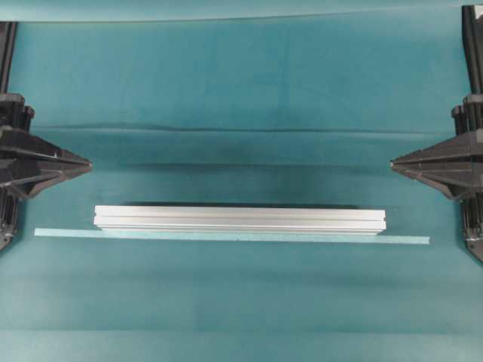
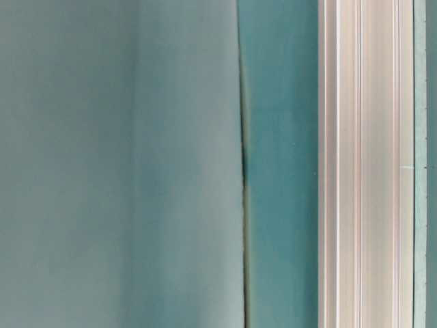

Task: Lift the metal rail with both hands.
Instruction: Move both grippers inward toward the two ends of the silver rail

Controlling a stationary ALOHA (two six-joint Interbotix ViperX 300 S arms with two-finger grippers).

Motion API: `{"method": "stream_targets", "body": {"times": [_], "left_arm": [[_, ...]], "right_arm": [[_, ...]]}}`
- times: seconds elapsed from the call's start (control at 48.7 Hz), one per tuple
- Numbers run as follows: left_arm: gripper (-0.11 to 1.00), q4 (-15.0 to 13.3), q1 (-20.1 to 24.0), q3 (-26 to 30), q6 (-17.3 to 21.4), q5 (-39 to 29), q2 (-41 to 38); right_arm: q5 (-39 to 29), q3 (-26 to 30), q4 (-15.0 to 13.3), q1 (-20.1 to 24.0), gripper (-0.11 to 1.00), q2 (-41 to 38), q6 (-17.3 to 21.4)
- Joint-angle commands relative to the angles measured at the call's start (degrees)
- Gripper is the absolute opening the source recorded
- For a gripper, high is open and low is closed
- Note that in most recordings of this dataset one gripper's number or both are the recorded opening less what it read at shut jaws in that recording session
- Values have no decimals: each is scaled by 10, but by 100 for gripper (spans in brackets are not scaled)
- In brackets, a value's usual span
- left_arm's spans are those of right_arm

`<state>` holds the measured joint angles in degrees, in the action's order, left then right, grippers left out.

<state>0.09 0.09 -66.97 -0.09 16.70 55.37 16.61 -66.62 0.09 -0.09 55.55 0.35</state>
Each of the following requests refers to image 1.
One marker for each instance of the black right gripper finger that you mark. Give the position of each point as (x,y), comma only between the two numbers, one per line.
(456,182)
(465,145)

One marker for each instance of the silver aluminium extrusion rail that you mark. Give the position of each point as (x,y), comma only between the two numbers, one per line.
(110,219)

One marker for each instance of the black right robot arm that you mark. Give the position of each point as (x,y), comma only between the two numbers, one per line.
(472,45)

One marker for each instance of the light teal tape strip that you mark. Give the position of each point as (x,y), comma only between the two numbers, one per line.
(233,236)

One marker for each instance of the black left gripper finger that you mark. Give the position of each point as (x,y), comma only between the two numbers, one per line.
(24,144)
(29,183)

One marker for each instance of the teal table cloth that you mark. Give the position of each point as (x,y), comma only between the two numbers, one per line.
(302,111)

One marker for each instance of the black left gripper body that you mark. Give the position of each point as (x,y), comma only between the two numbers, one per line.
(14,112)

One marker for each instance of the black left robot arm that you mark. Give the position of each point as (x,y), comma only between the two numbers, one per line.
(29,164)

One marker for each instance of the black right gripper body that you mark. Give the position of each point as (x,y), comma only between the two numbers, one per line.
(468,116)

